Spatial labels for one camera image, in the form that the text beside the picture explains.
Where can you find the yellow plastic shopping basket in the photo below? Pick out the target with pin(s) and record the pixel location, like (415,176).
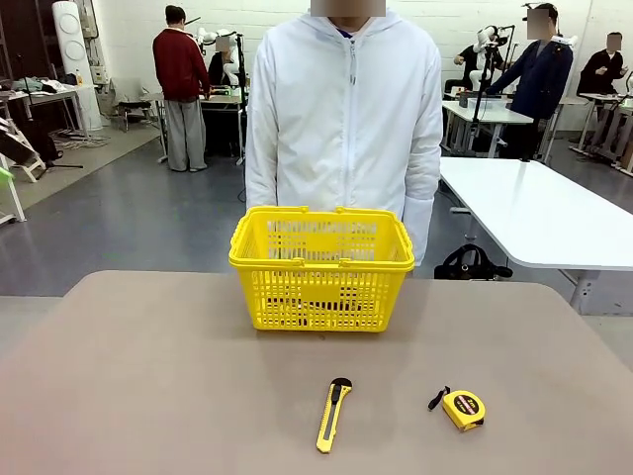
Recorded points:
(277,264)

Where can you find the white-sleeved person's left forearm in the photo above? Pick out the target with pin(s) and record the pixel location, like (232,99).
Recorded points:
(420,208)

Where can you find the white-sleeved person's right forearm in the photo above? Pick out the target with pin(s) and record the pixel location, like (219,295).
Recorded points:
(262,173)

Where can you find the person in red sweater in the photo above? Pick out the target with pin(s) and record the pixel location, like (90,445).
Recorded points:
(178,64)

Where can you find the seated person dark clothes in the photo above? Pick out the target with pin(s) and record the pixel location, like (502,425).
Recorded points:
(220,69)

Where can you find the person in white hoodie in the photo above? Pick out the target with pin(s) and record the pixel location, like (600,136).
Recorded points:
(346,123)

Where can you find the seated person in black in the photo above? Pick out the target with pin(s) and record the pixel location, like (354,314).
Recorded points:
(467,62)

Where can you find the person in navy jacket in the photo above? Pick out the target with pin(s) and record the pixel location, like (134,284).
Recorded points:
(539,79)

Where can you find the person in black top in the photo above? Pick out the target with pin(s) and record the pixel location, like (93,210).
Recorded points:
(601,69)

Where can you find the white step ladder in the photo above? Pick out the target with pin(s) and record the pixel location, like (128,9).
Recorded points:
(34,165)

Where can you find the white trestle leg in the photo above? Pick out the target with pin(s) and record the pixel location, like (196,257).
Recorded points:
(15,198)

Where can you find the pile of clothes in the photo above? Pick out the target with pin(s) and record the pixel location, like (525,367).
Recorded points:
(29,83)

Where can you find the grey background table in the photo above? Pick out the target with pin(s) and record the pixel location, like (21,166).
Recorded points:
(54,95)

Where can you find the tall white column unit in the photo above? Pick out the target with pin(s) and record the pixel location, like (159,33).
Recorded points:
(74,49)

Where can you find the dark background desk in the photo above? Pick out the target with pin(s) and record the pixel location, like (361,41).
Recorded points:
(222,99)

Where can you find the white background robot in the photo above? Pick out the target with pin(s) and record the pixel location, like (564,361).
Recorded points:
(212,35)

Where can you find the black pole stand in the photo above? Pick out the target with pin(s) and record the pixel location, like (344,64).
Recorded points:
(242,99)

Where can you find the yellow utility knife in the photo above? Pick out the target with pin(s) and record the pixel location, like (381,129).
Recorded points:
(330,425)

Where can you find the small black box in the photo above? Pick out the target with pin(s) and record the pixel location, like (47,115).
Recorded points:
(464,99)

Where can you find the black bag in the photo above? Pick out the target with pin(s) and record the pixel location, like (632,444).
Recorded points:
(465,264)

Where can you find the black tripod stand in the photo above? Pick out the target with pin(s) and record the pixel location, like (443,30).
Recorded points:
(479,106)

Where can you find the clear plastic bin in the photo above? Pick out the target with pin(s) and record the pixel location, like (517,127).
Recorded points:
(489,103)

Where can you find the small white background table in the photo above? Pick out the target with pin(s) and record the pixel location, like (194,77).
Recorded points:
(494,115)

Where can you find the yellow tape measure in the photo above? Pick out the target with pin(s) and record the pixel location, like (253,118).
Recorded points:
(465,408)

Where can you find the large white table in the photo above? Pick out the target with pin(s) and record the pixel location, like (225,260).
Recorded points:
(544,213)

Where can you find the light background desk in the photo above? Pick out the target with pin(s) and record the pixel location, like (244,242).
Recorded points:
(613,104)

